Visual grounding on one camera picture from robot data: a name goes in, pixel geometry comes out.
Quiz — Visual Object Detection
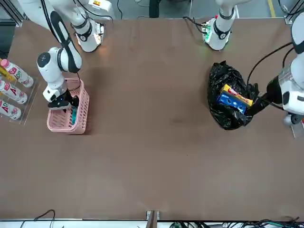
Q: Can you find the black plastic bag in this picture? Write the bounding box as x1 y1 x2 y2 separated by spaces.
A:
207 60 260 131

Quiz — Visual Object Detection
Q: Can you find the teal snack box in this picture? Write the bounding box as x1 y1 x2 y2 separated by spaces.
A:
70 106 78 125

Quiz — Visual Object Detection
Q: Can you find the clear acrylic bottle shelf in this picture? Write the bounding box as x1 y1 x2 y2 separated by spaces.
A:
0 76 40 127

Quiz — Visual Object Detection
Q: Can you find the black cabinet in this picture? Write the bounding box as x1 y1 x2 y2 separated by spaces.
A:
0 19 16 57

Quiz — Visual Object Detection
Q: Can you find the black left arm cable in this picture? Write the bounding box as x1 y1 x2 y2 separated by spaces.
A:
247 42 295 86

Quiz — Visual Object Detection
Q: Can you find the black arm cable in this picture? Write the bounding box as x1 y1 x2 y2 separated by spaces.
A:
64 71 81 93
247 42 295 86

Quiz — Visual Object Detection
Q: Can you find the thin black cable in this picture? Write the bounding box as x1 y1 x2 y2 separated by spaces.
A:
34 209 57 228

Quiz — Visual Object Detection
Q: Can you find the yellow red wafer box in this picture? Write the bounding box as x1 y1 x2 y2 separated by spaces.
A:
219 83 254 107

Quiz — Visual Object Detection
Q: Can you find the pink plastic basket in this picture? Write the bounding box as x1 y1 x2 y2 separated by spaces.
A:
47 77 90 135

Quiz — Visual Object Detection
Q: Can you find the blue snack box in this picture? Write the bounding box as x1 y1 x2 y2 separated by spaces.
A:
217 93 247 114

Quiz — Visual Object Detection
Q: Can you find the black left base cable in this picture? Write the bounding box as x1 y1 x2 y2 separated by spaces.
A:
182 16 208 33

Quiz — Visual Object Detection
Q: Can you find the white controller box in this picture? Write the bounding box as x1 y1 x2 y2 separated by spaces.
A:
87 0 116 20

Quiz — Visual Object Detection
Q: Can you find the aluminium frame post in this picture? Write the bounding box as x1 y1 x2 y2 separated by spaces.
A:
146 209 160 228

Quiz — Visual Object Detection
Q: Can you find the aluminium corner post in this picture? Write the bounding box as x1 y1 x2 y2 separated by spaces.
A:
284 0 304 24

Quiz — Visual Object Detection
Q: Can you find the black aluminium frame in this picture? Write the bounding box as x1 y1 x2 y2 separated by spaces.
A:
0 0 29 27

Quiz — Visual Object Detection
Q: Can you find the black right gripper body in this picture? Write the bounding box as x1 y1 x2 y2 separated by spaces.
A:
62 91 75 107

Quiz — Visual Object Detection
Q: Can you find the tangled cable bundle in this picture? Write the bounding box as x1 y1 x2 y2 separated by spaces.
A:
170 215 304 228

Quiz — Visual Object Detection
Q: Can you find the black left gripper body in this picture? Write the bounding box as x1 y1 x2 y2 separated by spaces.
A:
266 76 285 105

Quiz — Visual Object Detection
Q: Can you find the yellow drink bottle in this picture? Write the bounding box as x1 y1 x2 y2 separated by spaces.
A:
0 65 14 83

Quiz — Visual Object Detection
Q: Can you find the pink cap white bottle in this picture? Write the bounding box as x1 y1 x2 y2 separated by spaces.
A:
0 58 34 88
0 80 29 105
0 99 22 121

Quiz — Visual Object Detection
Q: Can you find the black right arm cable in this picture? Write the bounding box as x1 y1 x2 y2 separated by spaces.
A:
64 71 81 93

